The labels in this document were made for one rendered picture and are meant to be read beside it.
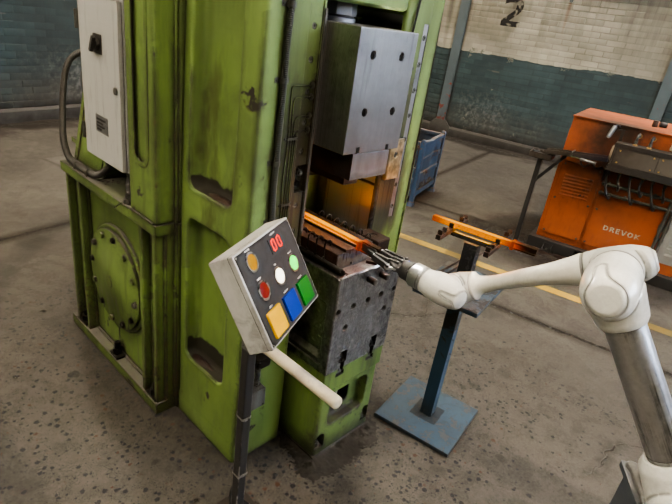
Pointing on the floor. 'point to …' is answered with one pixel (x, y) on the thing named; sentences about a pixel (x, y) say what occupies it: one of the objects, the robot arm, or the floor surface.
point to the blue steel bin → (426, 163)
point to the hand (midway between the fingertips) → (370, 249)
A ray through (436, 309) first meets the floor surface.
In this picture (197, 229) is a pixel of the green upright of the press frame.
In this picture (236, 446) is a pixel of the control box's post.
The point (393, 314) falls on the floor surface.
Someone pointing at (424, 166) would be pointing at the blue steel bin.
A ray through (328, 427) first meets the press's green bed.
